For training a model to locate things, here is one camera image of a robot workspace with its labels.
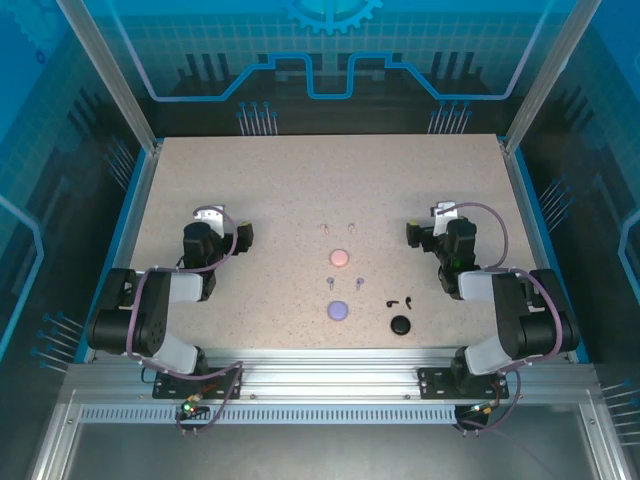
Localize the grey metal sheet panel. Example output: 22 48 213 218
59 422 601 480

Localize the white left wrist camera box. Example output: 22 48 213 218
193 203 227 236

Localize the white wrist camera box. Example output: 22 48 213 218
193 203 227 236
433 201 459 236

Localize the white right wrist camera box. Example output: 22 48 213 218
433 201 459 236

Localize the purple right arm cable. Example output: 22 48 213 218
439 201 564 437

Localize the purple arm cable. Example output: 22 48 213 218
439 201 564 437
124 204 246 437

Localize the aluminium table side rail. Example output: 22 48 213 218
82 139 166 364
501 139 576 364

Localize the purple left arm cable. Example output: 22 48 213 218
124 204 246 437

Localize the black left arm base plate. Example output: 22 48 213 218
152 367 245 401

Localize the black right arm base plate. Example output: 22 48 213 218
417 367 511 401

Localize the aluminium mounting rail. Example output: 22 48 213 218
64 347 601 404

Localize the slotted grey cable duct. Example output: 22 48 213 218
79 404 459 426

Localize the aluminium frame post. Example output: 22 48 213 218
502 0 604 154
57 0 164 154

